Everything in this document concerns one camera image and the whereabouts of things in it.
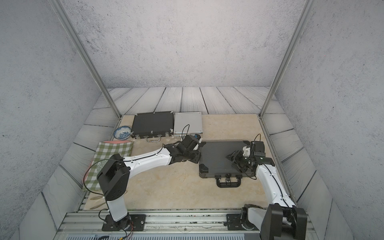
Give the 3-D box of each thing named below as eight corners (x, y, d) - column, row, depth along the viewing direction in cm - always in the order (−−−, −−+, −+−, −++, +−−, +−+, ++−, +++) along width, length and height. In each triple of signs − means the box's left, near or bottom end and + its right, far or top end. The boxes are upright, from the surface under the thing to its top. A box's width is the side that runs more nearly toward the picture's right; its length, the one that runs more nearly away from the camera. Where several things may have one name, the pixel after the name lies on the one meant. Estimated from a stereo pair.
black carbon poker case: (129, 142, 105) (127, 138, 101) (139, 114, 122) (137, 111, 119) (171, 142, 105) (171, 138, 101) (175, 114, 122) (174, 111, 119)
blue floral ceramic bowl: (113, 140, 107) (111, 137, 104) (118, 128, 114) (116, 125, 111) (127, 140, 107) (126, 137, 104) (132, 128, 114) (130, 125, 111)
